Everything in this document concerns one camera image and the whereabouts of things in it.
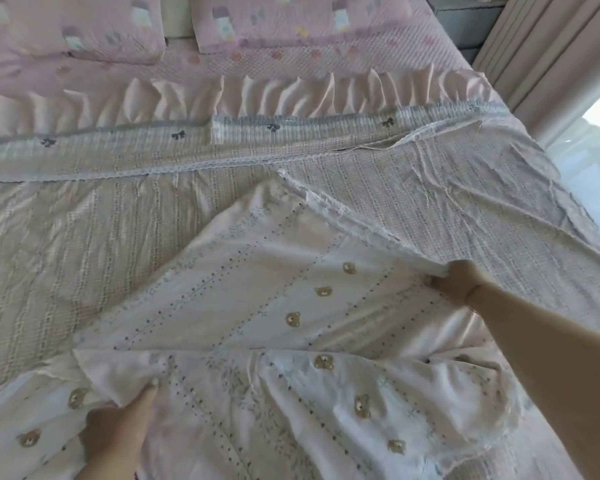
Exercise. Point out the person's left hand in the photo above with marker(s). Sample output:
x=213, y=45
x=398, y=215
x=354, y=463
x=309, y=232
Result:
x=111, y=430

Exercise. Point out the person's right hand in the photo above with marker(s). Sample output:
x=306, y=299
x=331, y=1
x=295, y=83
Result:
x=457, y=282

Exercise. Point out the person's left thumb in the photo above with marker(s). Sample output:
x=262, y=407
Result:
x=146, y=400

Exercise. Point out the pink bear print quilt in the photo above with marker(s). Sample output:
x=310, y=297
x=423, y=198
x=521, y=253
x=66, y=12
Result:
x=280, y=319

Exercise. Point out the person's left forearm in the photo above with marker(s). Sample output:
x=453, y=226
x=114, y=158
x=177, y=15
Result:
x=111, y=469

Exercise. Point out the person's right forearm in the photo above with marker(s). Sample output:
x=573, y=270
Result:
x=550, y=354

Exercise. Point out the pink quilted bed sheet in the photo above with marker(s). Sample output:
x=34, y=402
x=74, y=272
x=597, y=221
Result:
x=240, y=64

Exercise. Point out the pink printed pillow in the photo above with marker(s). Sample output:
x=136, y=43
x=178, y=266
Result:
x=300, y=19
x=65, y=24

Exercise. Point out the cream headboard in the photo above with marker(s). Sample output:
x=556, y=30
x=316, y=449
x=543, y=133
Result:
x=177, y=15

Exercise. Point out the grey bedside cabinet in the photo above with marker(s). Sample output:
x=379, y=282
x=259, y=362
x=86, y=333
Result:
x=467, y=22

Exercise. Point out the beige curtain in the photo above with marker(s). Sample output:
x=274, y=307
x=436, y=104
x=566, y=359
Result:
x=545, y=49

